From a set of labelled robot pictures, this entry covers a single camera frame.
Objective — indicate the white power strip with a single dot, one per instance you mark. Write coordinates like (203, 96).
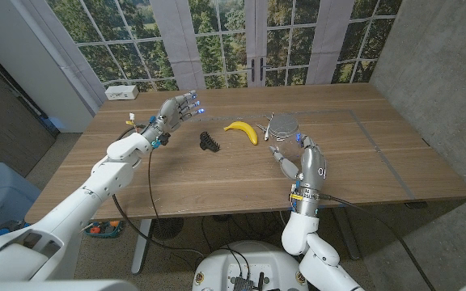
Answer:
(121, 93)

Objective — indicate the black hair claw clip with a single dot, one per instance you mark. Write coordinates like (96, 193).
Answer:
(209, 143)

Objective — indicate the teal tray with tools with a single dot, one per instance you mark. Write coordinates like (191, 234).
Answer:
(107, 229)

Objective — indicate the white toy airplane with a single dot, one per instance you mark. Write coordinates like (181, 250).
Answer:
(265, 135)

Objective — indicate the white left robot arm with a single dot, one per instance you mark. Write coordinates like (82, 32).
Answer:
(107, 178)

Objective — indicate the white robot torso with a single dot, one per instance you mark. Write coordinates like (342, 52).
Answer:
(253, 262)

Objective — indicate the printed window backdrop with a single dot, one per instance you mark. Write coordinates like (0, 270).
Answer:
(217, 40)

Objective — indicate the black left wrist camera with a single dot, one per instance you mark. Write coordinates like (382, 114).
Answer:
(163, 139)

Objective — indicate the blue grey seat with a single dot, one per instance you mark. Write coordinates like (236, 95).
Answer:
(2, 194)

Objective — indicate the white table leg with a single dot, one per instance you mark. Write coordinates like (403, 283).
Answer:
(141, 246)

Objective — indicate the yellow banana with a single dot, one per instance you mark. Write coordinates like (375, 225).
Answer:
(246, 129)

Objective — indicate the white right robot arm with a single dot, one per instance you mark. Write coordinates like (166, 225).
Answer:
(322, 266)

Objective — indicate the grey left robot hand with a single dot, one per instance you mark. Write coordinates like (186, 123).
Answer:
(172, 115)

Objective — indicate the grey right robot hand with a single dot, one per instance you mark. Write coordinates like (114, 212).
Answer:
(312, 165)

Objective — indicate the grey table leg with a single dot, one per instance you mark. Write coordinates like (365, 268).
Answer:
(345, 234)

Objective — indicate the black round fan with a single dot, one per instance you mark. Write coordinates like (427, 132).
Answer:
(167, 228)

